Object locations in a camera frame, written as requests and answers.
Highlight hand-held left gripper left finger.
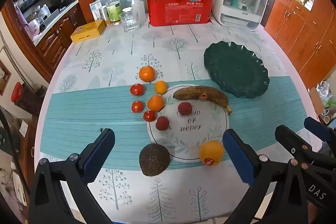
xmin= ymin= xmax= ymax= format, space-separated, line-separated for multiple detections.
xmin=28 ymin=128 xmax=116 ymax=224

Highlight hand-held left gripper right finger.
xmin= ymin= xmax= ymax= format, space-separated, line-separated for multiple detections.
xmin=223 ymin=129 xmax=313 ymax=224

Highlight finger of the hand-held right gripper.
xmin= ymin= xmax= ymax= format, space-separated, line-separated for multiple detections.
xmin=275 ymin=124 xmax=336 ymax=170
xmin=304 ymin=117 xmax=336 ymax=147

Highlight yellow orange with red sticker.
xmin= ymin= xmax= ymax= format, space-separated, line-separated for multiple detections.
xmin=199 ymin=140 xmax=225 ymax=167

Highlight dark avocado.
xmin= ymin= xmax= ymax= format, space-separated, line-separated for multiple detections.
xmin=139 ymin=143 xmax=171 ymax=177

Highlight red tomato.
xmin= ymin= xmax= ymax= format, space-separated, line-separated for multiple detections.
xmin=131 ymin=101 xmax=144 ymax=113
xmin=130 ymin=84 xmax=145 ymax=96
xmin=143 ymin=110 xmax=156 ymax=122

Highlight dark red bayberry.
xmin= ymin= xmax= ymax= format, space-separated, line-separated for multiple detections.
xmin=178 ymin=102 xmax=192 ymax=115
xmin=156 ymin=116 xmax=170 ymax=131

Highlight small yellow-orange mandarin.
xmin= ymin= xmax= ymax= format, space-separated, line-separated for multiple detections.
xmin=155 ymin=81 xmax=168 ymax=95

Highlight dark green scalloped plate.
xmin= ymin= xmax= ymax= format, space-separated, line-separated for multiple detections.
xmin=204 ymin=41 xmax=270 ymax=98

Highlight clear plastic bag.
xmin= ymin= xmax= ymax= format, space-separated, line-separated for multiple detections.
xmin=316 ymin=81 xmax=336 ymax=106

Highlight medium orange mandarin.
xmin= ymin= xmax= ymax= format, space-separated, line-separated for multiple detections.
xmin=147 ymin=95 xmax=165 ymax=112

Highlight overripe brown banana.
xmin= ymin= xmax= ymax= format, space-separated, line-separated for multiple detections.
xmin=173 ymin=86 xmax=233 ymax=116

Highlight large orange mandarin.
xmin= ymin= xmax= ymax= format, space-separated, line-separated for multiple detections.
xmin=139 ymin=66 xmax=156 ymax=82

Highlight tall wooden cabinets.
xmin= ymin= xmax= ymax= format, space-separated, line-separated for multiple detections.
xmin=265 ymin=0 xmax=336 ymax=88

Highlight tree printed tablecloth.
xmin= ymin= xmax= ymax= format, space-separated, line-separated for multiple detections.
xmin=39 ymin=18 xmax=323 ymax=224

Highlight red container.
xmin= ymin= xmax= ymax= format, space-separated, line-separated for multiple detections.
xmin=11 ymin=82 xmax=24 ymax=102

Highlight yellow box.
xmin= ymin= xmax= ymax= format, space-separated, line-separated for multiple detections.
xmin=70 ymin=20 xmax=106 ymax=43

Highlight wooden kitchen cabinets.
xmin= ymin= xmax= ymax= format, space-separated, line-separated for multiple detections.
xmin=34 ymin=4 xmax=87 ymax=75

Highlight clear drinking glass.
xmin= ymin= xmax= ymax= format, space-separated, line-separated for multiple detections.
xmin=120 ymin=11 xmax=140 ymax=33

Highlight small metal tin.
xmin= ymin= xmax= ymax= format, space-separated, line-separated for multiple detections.
xmin=99 ymin=6 xmax=110 ymax=26

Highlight white and blue carton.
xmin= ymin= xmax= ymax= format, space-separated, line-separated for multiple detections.
xmin=89 ymin=0 xmax=103 ymax=22

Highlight clear bottle with green label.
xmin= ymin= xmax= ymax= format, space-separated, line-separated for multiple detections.
xmin=106 ymin=0 xmax=122 ymax=25

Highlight white countertop appliance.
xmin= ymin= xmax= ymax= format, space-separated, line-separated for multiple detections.
xmin=211 ymin=0 xmax=275 ymax=31

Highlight white plastic bottle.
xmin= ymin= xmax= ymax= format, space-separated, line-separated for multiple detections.
xmin=131 ymin=0 xmax=146 ymax=21

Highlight red pack of paper cups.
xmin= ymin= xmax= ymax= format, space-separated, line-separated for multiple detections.
xmin=139 ymin=0 xmax=221 ymax=27

